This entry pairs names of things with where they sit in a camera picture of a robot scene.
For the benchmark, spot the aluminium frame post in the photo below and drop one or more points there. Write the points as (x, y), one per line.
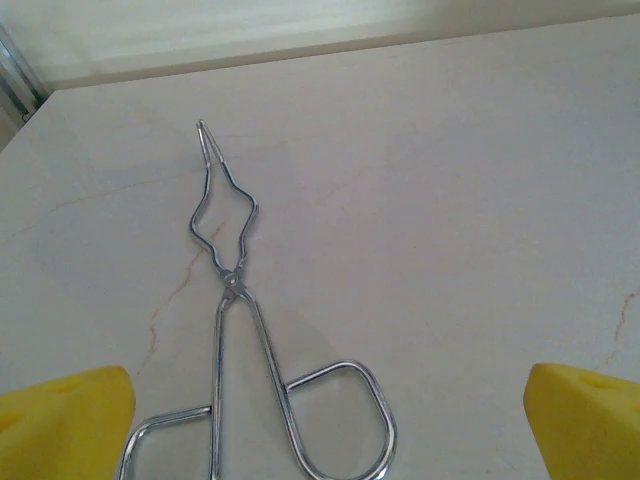
(10, 65)

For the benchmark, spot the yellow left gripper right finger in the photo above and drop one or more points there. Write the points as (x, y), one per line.
(585, 430)

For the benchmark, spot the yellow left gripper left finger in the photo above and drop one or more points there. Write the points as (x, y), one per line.
(60, 425)

